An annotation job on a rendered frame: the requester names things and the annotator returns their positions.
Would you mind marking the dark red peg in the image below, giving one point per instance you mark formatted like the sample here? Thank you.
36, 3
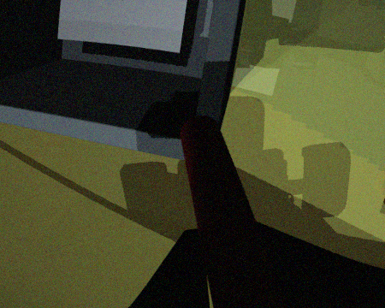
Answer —
238, 267

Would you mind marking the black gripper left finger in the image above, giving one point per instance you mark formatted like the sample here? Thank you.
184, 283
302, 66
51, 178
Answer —
180, 281

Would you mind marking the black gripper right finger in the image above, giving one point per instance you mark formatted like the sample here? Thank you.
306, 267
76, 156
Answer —
312, 277

